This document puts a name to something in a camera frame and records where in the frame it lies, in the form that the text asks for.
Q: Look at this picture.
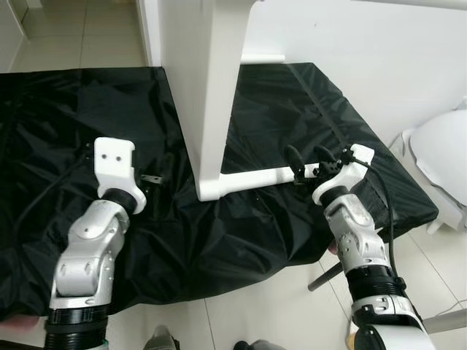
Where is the white plastic table leg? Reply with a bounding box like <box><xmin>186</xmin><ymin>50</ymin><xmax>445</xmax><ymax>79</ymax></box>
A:
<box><xmin>241</xmin><ymin>52</ymin><xmax>287</xmax><ymax>65</ymax></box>
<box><xmin>350</xmin><ymin>0</ymin><xmax>467</xmax><ymax>10</ymax></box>
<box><xmin>217</xmin><ymin>163</ymin><xmax>323</xmax><ymax>199</ymax></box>

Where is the white plastic table top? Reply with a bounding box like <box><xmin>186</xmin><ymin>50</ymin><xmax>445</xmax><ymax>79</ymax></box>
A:
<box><xmin>157</xmin><ymin>0</ymin><xmax>263</xmax><ymax>203</ymax></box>

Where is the black metal table leg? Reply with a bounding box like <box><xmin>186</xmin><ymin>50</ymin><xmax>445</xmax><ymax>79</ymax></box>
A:
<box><xmin>307</xmin><ymin>262</ymin><xmax>344</xmax><ymax>293</ymax></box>

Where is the black tablecloth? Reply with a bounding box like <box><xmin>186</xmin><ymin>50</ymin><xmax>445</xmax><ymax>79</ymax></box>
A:
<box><xmin>0</xmin><ymin>62</ymin><xmax>441</xmax><ymax>322</ymax></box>

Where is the silver robot left leg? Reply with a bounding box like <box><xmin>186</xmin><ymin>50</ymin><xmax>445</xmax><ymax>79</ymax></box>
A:
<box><xmin>142</xmin><ymin>326</ymin><xmax>180</xmax><ymax>350</ymax></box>

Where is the grey metal pole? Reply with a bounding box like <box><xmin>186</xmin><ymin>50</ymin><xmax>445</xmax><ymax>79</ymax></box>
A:
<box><xmin>423</xmin><ymin>309</ymin><xmax>467</xmax><ymax>335</ymax></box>

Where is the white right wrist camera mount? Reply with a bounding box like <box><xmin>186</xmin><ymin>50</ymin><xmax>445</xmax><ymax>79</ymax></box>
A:
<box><xmin>312</xmin><ymin>144</ymin><xmax>376</xmax><ymax>205</ymax></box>

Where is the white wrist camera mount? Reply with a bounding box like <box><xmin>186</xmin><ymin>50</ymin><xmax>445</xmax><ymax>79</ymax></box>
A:
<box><xmin>93</xmin><ymin>137</ymin><xmax>147</xmax><ymax>214</ymax></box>
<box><xmin>312</xmin><ymin>144</ymin><xmax>376</xmax><ymax>205</ymax></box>

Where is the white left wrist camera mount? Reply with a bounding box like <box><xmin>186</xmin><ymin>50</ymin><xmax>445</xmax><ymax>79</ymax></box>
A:
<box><xmin>93</xmin><ymin>137</ymin><xmax>147</xmax><ymax>214</ymax></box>

